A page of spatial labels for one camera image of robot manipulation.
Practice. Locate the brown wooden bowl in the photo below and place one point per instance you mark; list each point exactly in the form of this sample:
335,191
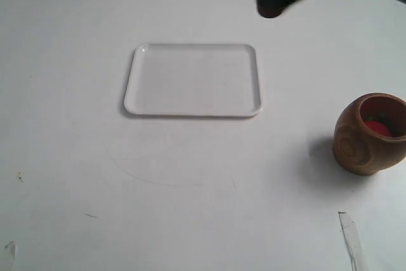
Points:
361,151

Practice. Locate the red object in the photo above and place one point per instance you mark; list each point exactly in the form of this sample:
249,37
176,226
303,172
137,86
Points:
378,128

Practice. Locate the dark green vegetable piece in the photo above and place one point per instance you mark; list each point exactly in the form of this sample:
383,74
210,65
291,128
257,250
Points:
378,117

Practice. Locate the white plastic tray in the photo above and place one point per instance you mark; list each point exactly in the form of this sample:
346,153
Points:
194,80

